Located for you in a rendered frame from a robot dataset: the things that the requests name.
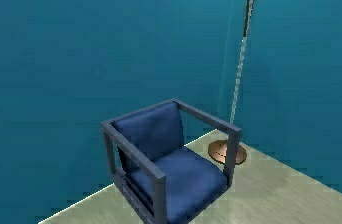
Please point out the blue armchair with grey frame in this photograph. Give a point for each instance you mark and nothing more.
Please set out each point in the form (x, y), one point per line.
(182, 180)

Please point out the floor lamp with copper base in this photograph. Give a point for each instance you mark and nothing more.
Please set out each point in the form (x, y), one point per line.
(240, 71)

